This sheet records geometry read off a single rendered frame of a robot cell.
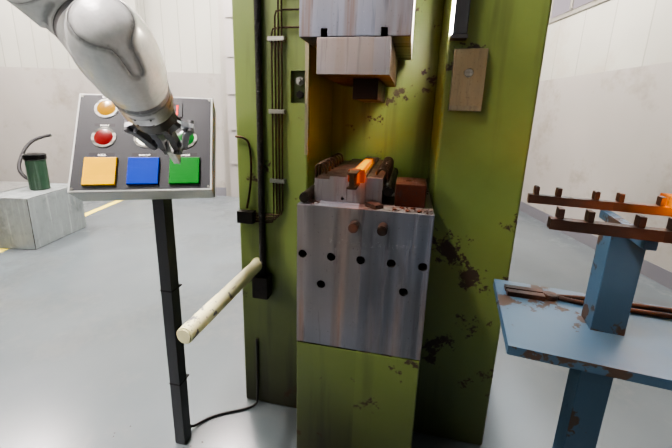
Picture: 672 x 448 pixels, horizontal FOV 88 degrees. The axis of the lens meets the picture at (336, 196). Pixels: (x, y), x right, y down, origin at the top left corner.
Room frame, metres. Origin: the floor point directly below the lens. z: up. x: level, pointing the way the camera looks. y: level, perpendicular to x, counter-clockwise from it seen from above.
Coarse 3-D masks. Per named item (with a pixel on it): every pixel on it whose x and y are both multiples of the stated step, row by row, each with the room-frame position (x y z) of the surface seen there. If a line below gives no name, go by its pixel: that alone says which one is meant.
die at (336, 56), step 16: (320, 48) 1.01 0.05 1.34; (336, 48) 1.00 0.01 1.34; (352, 48) 0.99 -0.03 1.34; (368, 48) 0.98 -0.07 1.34; (384, 48) 0.97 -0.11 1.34; (320, 64) 1.01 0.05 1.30; (336, 64) 1.00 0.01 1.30; (352, 64) 0.99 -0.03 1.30; (368, 64) 0.98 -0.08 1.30; (384, 64) 0.97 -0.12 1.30; (336, 80) 1.18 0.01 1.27; (352, 80) 1.16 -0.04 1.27; (384, 80) 1.13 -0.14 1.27
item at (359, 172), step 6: (366, 162) 1.18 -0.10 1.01; (372, 162) 1.26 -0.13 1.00; (354, 168) 0.97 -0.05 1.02; (360, 168) 1.04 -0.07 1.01; (366, 168) 1.09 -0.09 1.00; (348, 174) 0.89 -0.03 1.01; (354, 174) 0.89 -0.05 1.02; (360, 174) 0.97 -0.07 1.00; (348, 180) 0.97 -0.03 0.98; (354, 180) 0.90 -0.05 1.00; (360, 180) 0.97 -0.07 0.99; (348, 186) 0.90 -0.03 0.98; (354, 186) 0.90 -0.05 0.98
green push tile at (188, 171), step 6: (186, 162) 0.92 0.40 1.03; (192, 162) 0.93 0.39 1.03; (198, 162) 0.93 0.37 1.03; (174, 168) 0.91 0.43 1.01; (180, 168) 0.91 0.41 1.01; (186, 168) 0.92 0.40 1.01; (192, 168) 0.92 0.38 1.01; (198, 168) 0.92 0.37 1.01; (174, 174) 0.90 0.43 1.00; (180, 174) 0.90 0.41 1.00; (186, 174) 0.91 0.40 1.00; (192, 174) 0.91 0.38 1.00; (198, 174) 0.92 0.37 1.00; (174, 180) 0.89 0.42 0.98; (180, 180) 0.90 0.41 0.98; (186, 180) 0.90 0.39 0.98; (192, 180) 0.90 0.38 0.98; (198, 180) 0.91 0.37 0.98
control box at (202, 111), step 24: (96, 96) 0.97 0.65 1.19; (96, 120) 0.94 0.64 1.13; (120, 120) 0.95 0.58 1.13; (96, 144) 0.90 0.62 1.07; (120, 144) 0.92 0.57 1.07; (192, 144) 0.96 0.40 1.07; (72, 168) 0.86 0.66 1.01; (120, 168) 0.89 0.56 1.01; (168, 168) 0.91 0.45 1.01; (72, 192) 0.83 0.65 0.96; (96, 192) 0.85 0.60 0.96; (120, 192) 0.86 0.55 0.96; (144, 192) 0.88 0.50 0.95; (168, 192) 0.90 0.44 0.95; (192, 192) 0.91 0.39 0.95
